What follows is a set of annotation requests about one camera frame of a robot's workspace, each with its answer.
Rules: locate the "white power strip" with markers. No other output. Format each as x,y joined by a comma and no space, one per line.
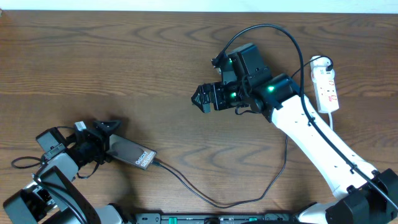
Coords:
322,75

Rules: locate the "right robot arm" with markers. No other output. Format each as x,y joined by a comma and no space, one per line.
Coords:
363,194

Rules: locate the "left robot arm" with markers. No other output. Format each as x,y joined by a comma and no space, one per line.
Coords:
51,197

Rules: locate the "Galaxy S25 Ultra smartphone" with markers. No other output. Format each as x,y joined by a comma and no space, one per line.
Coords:
130,152

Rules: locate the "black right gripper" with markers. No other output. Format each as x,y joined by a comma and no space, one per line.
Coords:
216,89

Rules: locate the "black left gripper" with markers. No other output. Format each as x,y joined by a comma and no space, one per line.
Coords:
99,142

